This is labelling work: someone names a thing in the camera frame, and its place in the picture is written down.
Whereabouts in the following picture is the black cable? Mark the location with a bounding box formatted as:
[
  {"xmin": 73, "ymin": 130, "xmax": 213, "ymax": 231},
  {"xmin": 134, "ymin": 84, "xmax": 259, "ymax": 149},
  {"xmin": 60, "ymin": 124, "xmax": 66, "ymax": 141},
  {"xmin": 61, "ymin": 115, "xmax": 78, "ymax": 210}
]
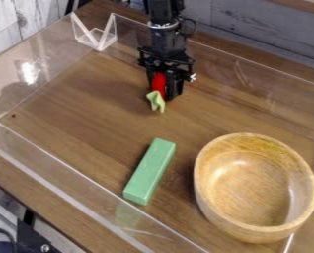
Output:
[{"xmin": 0, "ymin": 225, "xmax": 17, "ymax": 253}]

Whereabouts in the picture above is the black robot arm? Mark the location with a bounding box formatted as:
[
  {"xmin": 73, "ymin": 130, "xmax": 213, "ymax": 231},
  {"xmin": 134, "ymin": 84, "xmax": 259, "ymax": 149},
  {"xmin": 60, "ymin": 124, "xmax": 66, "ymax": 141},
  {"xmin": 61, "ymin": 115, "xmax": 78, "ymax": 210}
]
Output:
[{"xmin": 137, "ymin": 0, "xmax": 194, "ymax": 101}]

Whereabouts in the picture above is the wooden bowl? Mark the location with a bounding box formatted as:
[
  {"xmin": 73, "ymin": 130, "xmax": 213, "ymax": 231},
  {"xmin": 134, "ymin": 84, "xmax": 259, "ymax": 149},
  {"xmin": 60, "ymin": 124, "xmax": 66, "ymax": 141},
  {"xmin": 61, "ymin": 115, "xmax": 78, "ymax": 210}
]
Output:
[{"xmin": 192, "ymin": 132, "xmax": 314, "ymax": 244}]

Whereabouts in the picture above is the red ball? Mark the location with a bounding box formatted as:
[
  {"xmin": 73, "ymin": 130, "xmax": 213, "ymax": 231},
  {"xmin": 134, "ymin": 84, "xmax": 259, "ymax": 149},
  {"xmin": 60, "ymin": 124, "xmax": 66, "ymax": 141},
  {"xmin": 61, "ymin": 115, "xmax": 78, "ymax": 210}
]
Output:
[{"xmin": 152, "ymin": 72, "xmax": 165, "ymax": 99}]

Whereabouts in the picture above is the black metal clamp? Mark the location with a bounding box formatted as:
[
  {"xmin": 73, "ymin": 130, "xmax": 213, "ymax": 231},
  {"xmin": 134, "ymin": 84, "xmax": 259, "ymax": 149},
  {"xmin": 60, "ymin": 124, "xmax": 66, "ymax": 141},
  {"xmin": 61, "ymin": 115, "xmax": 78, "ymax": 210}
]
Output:
[{"xmin": 15, "ymin": 210, "xmax": 61, "ymax": 253}]

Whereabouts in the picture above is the long green rectangular block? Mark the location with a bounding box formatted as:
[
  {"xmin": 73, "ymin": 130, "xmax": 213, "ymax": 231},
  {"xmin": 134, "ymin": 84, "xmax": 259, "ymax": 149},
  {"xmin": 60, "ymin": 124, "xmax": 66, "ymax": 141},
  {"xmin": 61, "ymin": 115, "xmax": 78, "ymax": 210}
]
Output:
[{"xmin": 122, "ymin": 138, "xmax": 174, "ymax": 206}]

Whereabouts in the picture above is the clear acrylic corner bracket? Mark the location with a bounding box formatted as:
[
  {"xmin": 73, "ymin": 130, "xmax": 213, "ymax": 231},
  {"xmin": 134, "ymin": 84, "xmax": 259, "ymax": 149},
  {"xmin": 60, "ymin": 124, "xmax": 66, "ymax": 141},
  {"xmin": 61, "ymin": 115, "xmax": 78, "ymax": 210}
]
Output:
[{"xmin": 69, "ymin": 13, "xmax": 117, "ymax": 51}]

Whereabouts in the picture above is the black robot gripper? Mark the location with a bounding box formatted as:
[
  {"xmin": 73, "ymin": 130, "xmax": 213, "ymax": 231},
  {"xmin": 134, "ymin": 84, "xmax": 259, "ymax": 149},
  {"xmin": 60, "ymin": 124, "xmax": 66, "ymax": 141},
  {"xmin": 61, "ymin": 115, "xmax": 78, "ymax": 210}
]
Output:
[{"xmin": 138, "ymin": 21, "xmax": 194, "ymax": 101}]

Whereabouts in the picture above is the clear acrylic tray wall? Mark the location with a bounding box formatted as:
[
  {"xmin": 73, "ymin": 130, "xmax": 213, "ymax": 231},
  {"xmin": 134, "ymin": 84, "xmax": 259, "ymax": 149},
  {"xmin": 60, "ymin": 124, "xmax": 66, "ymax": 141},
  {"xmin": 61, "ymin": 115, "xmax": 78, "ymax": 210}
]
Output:
[{"xmin": 0, "ymin": 16, "xmax": 314, "ymax": 253}]

